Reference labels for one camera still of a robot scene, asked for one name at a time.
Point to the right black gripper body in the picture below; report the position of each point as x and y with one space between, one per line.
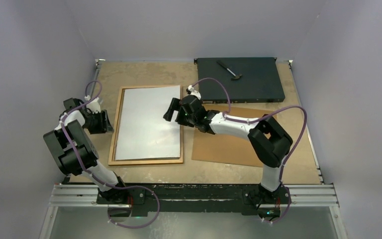
183 118

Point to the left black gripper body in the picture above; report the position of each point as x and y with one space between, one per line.
97 123

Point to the brown cardboard backing board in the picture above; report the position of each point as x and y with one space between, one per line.
221 148

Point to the brown wooden picture frame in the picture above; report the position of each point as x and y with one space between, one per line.
145 161

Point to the glossy plant photo print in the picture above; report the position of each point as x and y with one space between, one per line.
148 125

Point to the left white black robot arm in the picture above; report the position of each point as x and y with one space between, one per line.
74 152

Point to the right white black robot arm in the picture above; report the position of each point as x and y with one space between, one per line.
270 142

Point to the dark flat equipment case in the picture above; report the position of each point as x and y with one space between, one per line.
260 82

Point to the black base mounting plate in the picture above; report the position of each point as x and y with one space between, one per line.
246 199

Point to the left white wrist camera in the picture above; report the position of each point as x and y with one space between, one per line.
93 104

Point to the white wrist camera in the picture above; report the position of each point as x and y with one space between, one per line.
193 92
93 104

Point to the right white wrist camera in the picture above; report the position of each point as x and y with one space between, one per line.
193 92

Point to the small black handled hammer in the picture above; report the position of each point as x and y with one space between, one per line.
224 66

